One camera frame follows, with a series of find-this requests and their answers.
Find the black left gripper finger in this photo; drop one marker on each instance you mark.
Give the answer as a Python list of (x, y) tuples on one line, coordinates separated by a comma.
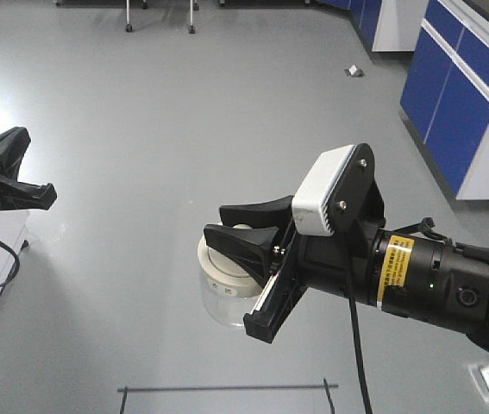
[(15, 195), (13, 145)]

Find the blue lab cabinet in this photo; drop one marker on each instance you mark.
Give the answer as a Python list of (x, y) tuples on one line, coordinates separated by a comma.
[(446, 93)]

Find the glass jar with white lid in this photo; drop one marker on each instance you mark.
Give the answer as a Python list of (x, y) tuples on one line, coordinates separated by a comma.
[(228, 291)]

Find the white floor socket box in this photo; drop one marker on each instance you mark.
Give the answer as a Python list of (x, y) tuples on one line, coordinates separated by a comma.
[(354, 72)]

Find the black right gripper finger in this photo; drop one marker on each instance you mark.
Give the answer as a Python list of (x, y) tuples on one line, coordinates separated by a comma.
[(276, 213), (251, 249)]

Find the rolling cart legs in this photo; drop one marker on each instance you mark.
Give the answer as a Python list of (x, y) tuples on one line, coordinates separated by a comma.
[(184, 11)]

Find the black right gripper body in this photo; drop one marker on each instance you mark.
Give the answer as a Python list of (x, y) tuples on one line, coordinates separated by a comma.
[(338, 265)]

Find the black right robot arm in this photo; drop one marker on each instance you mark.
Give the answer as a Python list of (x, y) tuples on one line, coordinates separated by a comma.
[(411, 272)]

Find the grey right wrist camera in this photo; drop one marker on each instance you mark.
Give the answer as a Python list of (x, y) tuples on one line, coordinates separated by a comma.
[(333, 191)]

